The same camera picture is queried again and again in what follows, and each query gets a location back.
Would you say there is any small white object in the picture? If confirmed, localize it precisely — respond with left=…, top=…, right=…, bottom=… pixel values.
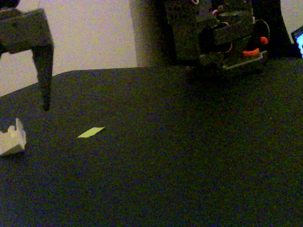
left=0, top=117, right=27, bottom=157

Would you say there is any black and orange table clamp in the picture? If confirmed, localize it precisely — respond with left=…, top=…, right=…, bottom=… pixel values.
left=241, top=35, right=269, bottom=57

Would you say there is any dark blue desk mat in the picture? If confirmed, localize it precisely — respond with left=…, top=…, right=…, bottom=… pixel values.
left=0, top=56, right=303, bottom=227

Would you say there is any small green strip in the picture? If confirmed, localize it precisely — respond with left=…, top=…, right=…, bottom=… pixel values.
left=77, top=126, right=106, bottom=139

